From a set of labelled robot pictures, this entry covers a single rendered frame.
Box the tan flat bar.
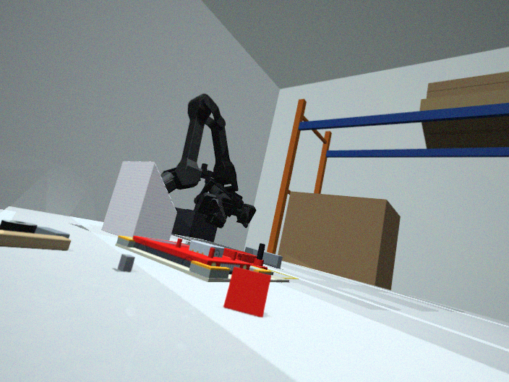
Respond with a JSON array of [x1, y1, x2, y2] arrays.
[[0, 230, 71, 251]]

